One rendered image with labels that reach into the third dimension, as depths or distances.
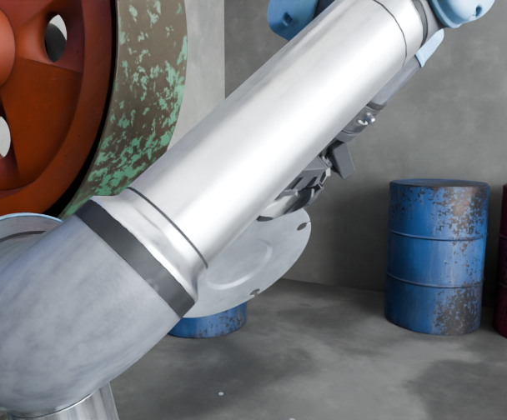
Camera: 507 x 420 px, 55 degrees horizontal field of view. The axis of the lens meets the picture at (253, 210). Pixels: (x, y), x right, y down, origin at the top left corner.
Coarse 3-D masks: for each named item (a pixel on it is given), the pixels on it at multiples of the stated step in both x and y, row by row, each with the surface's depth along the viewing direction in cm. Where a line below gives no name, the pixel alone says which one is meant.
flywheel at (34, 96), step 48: (0, 0) 93; (48, 0) 88; (96, 0) 78; (0, 48) 91; (48, 48) 101; (96, 48) 80; (0, 96) 97; (48, 96) 91; (96, 96) 81; (48, 144) 92; (96, 144) 83; (0, 192) 99; (48, 192) 89
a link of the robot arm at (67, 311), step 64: (384, 0) 35; (448, 0) 36; (320, 64) 33; (384, 64) 35; (192, 128) 33; (256, 128) 31; (320, 128) 33; (128, 192) 30; (192, 192) 29; (256, 192) 31; (0, 256) 29; (64, 256) 27; (128, 256) 27; (192, 256) 29; (0, 320) 27; (64, 320) 26; (128, 320) 27; (0, 384) 28; (64, 384) 28
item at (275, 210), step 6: (282, 198) 69; (288, 198) 70; (294, 198) 70; (270, 204) 69; (276, 204) 69; (282, 204) 70; (288, 204) 71; (264, 210) 69; (270, 210) 70; (276, 210) 71; (282, 210) 71; (264, 216) 71; (270, 216) 72; (276, 216) 72; (282, 216) 73
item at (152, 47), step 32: (128, 0) 74; (160, 0) 81; (128, 32) 74; (160, 32) 81; (128, 64) 75; (160, 64) 82; (128, 96) 77; (160, 96) 84; (128, 128) 80; (160, 128) 88; (96, 160) 78; (128, 160) 85; (96, 192) 84
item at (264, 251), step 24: (288, 216) 79; (240, 240) 77; (264, 240) 81; (288, 240) 85; (216, 264) 80; (240, 264) 84; (264, 264) 87; (288, 264) 92; (216, 288) 85; (240, 288) 89; (264, 288) 95; (192, 312) 87; (216, 312) 92
